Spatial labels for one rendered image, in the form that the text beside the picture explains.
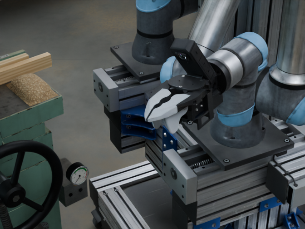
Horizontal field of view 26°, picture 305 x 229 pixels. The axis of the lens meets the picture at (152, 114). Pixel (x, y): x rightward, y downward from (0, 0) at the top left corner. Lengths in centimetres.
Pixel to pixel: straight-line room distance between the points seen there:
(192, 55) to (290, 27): 43
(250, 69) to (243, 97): 7
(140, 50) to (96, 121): 122
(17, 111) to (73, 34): 236
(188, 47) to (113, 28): 301
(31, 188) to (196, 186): 49
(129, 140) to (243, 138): 59
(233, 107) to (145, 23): 76
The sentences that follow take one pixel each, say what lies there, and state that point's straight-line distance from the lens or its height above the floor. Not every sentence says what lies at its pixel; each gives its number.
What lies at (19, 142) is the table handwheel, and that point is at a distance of 158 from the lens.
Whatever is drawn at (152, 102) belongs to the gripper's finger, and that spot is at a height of 124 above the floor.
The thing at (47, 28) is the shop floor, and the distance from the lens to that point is 420.
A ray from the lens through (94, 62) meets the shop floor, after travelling 380.
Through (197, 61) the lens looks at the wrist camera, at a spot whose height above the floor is 129.
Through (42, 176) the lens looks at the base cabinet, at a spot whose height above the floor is 66.
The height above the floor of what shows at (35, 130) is 83.
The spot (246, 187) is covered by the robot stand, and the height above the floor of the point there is 67.
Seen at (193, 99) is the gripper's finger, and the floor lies 125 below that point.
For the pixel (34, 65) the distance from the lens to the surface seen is 193.
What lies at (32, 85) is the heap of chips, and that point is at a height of 93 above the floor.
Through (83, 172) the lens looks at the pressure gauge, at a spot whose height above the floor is 66.
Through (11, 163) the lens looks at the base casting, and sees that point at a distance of 185.
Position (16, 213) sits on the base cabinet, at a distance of 196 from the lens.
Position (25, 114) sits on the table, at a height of 89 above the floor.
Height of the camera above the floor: 187
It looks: 34 degrees down
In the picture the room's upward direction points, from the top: straight up
